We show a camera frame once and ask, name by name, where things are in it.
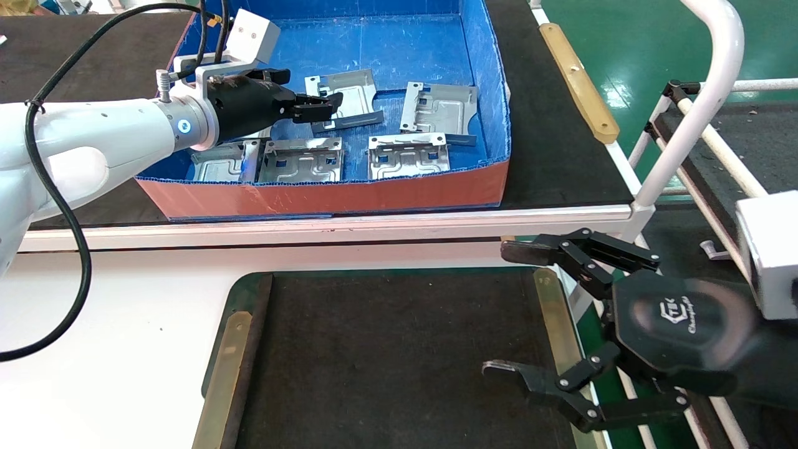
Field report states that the white horizontal cart rod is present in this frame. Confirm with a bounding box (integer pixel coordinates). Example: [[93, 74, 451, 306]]
[[697, 79, 798, 94]]

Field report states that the white curved tube frame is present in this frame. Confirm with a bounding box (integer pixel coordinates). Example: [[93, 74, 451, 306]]
[[633, 0, 746, 213]]

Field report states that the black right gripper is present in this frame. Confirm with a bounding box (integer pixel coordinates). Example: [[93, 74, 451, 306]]
[[482, 228, 765, 434]]

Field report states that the white table edge rail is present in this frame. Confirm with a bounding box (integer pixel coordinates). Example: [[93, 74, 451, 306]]
[[19, 205, 655, 253]]

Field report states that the black camera cable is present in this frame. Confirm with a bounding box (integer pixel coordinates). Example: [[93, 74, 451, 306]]
[[0, 0, 233, 364]]

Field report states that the dark cart mat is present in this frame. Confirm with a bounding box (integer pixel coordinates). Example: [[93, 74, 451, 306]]
[[655, 103, 798, 250]]

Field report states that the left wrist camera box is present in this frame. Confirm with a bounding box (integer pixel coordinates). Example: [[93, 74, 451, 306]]
[[171, 9, 281, 88]]

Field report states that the short tan guide strip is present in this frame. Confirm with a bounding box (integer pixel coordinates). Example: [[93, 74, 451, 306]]
[[539, 23, 620, 145]]

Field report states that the black tube clamp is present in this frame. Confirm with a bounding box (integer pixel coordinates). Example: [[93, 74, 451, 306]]
[[662, 80, 700, 105]]

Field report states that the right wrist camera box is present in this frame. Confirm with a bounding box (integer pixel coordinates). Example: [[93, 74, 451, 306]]
[[736, 190, 798, 320]]

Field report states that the long tan guide strip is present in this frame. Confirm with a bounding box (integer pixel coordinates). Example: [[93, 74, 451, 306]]
[[192, 274, 274, 449], [533, 268, 608, 449]]

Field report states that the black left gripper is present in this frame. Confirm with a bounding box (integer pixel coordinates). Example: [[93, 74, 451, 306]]
[[206, 69, 344, 143]]

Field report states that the blue corrugated plastic box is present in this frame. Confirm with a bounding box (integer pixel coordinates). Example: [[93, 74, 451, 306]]
[[133, 0, 512, 222]]

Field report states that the cream cart rod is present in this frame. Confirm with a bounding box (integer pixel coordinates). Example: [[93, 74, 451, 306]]
[[676, 97, 769, 199]]

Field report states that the large black table mat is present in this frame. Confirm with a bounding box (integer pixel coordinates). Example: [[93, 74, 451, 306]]
[[0, 0, 635, 231]]

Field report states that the thin white diagonal rod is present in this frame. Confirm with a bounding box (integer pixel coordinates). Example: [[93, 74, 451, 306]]
[[628, 94, 674, 169]]

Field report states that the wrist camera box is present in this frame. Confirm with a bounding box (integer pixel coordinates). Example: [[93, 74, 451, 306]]
[[736, 190, 798, 320], [171, 9, 281, 88]]

